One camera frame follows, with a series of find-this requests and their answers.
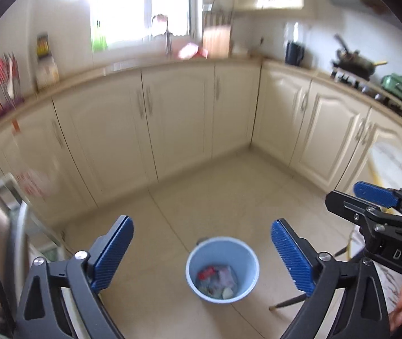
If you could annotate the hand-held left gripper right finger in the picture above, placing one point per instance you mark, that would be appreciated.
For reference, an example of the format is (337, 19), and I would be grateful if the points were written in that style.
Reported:
(291, 254)

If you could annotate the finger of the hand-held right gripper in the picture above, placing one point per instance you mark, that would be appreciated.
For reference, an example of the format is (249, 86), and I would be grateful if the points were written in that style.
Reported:
(349, 206)
(374, 192)

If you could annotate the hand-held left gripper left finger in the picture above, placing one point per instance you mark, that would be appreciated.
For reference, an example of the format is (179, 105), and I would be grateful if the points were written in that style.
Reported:
(112, 254)

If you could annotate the pink plastic bag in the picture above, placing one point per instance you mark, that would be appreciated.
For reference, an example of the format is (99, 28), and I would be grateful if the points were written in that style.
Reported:
(226, 276)

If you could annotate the small red packet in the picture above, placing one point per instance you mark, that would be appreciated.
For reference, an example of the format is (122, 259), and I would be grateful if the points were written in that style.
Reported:
(206, 274)

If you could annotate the blue plastic bin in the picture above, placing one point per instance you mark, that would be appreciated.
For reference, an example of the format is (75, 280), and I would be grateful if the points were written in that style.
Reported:
(201, 254)

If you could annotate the black gas stove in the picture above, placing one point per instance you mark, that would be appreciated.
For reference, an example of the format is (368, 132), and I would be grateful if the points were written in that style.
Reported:
(370, 84)

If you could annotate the green electric cooker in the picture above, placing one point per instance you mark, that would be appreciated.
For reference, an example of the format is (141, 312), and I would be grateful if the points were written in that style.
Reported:
(398, 86)

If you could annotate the wok with lid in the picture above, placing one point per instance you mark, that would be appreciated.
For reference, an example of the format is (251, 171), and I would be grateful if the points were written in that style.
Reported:
(358, 60)

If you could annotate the cream lower kitchen cabinets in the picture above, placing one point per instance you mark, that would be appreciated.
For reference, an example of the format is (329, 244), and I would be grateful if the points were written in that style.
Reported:
(187, 113)

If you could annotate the black electric kettle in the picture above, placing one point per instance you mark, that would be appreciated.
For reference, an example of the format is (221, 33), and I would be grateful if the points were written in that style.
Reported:
(294, 53)

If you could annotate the beige kitchen countertop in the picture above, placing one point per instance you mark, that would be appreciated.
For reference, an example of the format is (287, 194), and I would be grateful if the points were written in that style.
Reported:
(81, 74)

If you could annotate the large clear bottle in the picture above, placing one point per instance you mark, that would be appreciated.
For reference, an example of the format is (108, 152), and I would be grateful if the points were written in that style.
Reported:
(47, 72)

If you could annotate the wooden cutting board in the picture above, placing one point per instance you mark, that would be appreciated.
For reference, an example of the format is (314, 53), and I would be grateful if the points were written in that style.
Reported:
(217, 40)

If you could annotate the red plastic basin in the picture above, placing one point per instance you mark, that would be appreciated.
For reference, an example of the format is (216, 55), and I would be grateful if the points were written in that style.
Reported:
(190, 51)

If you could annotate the green plastic bottle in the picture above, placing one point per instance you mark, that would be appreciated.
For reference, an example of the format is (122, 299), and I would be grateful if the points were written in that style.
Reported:
(98, 37)

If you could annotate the metal faucet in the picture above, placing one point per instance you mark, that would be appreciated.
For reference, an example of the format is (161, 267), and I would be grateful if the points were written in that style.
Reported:
(168, 39)

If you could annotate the hanging utensil rack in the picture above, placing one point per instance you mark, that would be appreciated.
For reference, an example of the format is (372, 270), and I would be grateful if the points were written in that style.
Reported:
(218, 10)

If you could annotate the kitchen window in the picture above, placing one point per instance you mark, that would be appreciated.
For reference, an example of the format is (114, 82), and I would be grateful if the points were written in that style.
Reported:
(134, 3)

